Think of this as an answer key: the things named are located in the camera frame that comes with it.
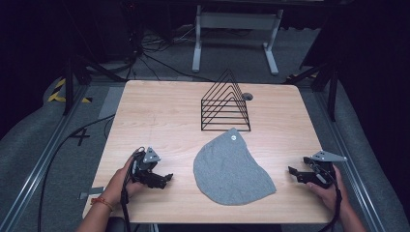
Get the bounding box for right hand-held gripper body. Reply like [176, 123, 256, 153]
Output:
[299, 150, 348, 189]

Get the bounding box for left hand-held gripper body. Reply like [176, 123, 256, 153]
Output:
[130, 146, 166, 189]

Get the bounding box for grey knit hat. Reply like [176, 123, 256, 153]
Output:
[192, 127, 278, 207]

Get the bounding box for person's right hand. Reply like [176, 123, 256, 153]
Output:
[306, 163, 351, 215]

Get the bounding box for person's left hand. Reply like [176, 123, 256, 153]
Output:
[104, 155, 146, 207]

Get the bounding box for grey tape strip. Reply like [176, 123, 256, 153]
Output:
[78, 186, 106, 200]

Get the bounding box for black tape floor mark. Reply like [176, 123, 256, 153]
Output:
[69, 128, 92, 147]

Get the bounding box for black tripod stand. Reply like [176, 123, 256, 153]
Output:
[283, 60, 340, 123]
[62, 53, 128, 116]

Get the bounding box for yellow black floor tape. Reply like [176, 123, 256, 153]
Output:
[46, 78, 94, 104]

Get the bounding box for metal floor rail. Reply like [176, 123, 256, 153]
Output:
[0, 84, 90, 232]
[313, 91, 388, 232]

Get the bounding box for right hand-held gripper cable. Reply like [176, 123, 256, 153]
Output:
[308, 160, 343, 232]

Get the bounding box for hand-held gripper cable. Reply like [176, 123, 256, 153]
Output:
[308, 160, 343, 232]
[120, 146, 146, 232]

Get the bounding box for left hand-held gripper cable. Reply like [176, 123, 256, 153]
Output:
[120, 146, 146, 232]

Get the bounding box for orange bracelet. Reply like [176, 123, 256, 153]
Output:
[90, 196, 114, 213]

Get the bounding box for black wire triangular rack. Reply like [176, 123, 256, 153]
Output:
[200, 68, 252, 132]

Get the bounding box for black floor cable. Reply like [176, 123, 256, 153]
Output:
[37, 113, 116, 232]

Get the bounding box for bundle of black floor cables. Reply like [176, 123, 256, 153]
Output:
[127, 25, 216, 83]

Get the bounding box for white metal desk frame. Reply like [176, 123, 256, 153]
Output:
[191, 4, 284, 76]

